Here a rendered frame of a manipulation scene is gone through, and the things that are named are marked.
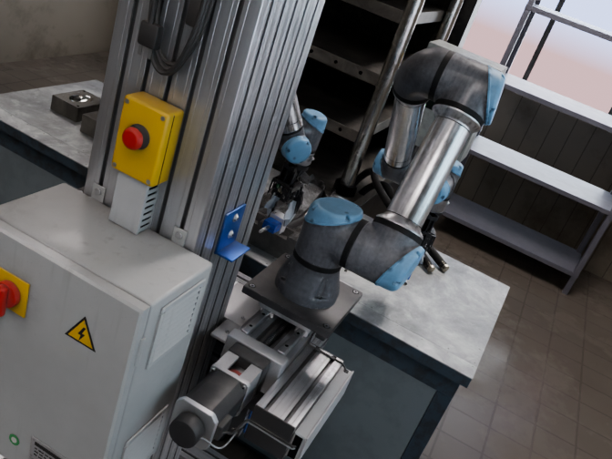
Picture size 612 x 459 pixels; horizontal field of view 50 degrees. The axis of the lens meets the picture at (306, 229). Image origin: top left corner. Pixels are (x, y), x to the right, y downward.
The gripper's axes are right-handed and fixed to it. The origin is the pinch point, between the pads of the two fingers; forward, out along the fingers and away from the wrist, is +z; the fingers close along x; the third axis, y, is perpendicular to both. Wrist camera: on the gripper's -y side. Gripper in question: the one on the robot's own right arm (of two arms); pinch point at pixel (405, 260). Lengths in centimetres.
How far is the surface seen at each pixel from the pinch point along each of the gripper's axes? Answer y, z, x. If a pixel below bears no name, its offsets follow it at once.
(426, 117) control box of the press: -80, -24, 6
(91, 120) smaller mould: -50, 9, -116
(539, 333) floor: -154, 95, 135
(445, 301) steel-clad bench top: -10.0, 15.0, 21.2
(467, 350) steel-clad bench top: 14.9, 15.1, 24.9
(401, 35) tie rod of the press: -75, -52, -16
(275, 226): 2.9, 0.8, -41.4
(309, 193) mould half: -33.3, 2.7, -32.3
